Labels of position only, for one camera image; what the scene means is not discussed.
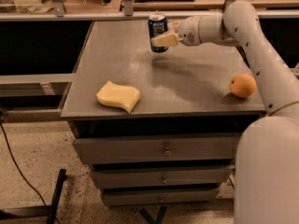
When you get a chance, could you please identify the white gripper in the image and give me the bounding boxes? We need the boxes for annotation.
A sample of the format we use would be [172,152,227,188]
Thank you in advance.
[150,16,201,47]

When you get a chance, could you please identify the blue pepsi can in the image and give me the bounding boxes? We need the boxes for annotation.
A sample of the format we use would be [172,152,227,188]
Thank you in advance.
[148,13,168,53]

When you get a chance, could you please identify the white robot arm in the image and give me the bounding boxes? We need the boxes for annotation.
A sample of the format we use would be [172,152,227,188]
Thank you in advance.
[152,1,299,224]

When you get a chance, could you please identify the orange fruit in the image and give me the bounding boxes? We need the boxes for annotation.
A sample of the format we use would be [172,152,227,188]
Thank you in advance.
[229,74,257,98]

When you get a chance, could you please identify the yellow wavy sponge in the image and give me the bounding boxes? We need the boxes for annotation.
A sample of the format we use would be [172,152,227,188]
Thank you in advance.
[96,81,141,113]

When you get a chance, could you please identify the grey drawer cabinet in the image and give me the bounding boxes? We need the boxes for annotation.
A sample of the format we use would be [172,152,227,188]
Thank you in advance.
[62,21,264,199]

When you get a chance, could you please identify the top grey drawer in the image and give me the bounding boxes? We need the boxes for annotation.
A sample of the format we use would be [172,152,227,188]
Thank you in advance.
[73,133,239,164]

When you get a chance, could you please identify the grey drawer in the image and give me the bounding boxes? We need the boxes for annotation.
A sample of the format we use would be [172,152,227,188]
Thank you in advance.
[73,133,239,164]
[91,165,233,189]
[101,188,219,206]

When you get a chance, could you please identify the middle grey drawer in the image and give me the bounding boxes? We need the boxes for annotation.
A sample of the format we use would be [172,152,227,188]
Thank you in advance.
[91,165,233,189]

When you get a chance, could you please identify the bottom grey drawer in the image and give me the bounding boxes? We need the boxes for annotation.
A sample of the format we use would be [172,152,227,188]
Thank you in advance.
[101,188,219,206]

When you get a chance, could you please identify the black metal floor stand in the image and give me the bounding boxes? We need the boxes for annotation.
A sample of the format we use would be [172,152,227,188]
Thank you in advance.
[0,168,67,224]

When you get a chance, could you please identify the metal railing frame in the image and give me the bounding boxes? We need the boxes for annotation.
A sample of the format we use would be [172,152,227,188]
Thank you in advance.
[0,0,299,21]

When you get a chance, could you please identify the black floor cable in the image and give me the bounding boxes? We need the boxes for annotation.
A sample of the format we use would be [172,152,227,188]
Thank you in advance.
[0,123,62,224]

